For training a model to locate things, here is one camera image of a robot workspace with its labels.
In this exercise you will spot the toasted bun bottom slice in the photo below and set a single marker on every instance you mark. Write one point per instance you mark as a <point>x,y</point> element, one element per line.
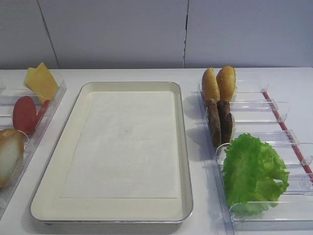
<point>11,150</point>

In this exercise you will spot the left brown meat patty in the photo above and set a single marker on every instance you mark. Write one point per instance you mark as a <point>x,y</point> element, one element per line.
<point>214,121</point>

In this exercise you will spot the brown meat patty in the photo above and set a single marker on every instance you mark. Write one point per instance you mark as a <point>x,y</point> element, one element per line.
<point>226,122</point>
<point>214,121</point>

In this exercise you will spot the right brown meat patty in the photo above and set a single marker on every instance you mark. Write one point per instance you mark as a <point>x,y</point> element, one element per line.
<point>226,122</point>

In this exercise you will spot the green lettuce leaf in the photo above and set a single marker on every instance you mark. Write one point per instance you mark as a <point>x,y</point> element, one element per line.
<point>254,175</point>

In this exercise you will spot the right red tomato slice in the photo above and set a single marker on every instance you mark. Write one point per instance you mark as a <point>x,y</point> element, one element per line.
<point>41,112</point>

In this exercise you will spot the red tomato slice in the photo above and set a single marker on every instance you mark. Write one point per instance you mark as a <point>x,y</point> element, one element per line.
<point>41,112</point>
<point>24,115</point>

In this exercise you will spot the front yellow cheese slice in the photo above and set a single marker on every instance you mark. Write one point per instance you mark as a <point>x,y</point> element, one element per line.
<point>42,83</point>

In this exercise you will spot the yellow cheese slice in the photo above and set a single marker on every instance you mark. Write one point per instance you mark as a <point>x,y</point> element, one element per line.
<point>42,83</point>
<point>29,73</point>

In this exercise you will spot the rear yellow cheese slice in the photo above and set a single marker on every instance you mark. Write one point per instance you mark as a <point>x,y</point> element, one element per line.
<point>29,73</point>

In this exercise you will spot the left red tomato slice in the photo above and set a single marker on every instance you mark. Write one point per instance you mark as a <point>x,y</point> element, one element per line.
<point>24,115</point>

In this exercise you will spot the white paper tray liner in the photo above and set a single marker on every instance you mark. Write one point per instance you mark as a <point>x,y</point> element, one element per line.
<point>127,148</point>

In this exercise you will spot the left golden bun top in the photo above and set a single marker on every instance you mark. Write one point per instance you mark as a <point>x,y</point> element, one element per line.
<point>210,88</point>

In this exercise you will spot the golden bun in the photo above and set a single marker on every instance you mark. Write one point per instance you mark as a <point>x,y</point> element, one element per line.
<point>210,88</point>
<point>226,79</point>

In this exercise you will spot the right golden bun top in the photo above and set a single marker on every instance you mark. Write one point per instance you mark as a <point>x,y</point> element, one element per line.
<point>226,79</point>

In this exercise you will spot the right clear acrylic rack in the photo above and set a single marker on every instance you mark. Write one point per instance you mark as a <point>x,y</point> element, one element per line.
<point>254,112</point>

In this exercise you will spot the cream metal baking tray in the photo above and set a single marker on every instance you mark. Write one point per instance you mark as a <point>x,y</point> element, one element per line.
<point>49,206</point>

